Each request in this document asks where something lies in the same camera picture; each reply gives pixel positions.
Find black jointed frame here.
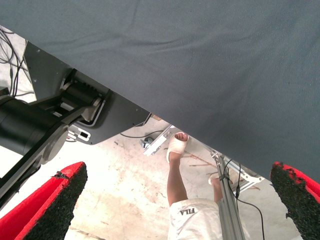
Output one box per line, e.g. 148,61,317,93
0,68,111,211

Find black flat panel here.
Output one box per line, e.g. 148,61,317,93
23,41,153,146

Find thin black floor cable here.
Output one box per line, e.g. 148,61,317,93
0,26,28,66
8,42,35,98
119,129,165,139

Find long aluminium profile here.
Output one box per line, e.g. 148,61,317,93
211,149,266,240

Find white FILA shorts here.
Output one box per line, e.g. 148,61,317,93
167,197,251,240

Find black cable on profile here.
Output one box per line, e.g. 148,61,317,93
219,158,266,240

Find grey caster wheel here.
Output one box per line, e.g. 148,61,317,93
139,137,154,150

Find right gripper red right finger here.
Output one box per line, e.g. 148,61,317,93
269,161,320,240

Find short aluminium profile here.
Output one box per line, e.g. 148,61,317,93
143,125,177,158

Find dark grey table cloth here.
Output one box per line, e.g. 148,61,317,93
0,0,320,185

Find white slipper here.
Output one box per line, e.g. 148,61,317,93
208,172,235,187
165,131,191,164

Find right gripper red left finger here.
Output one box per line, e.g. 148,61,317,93
0,161,89,240

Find person's bare leg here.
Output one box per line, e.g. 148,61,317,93
166,149,222,208

